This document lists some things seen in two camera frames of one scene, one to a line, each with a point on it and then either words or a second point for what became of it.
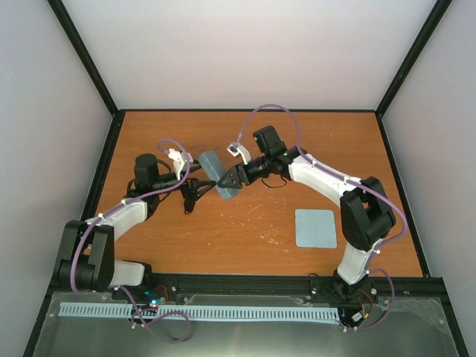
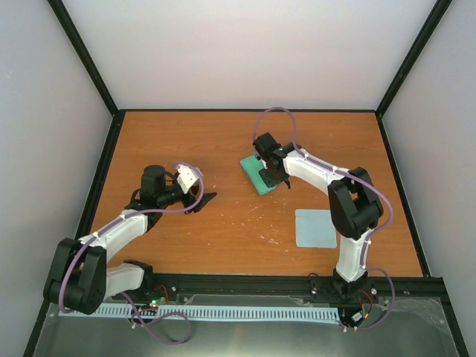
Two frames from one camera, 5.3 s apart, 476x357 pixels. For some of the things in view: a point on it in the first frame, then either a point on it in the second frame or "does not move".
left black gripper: (213, 184) -> (187, 198)
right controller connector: (351, 318) does not move
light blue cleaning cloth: (315, 228) does not move
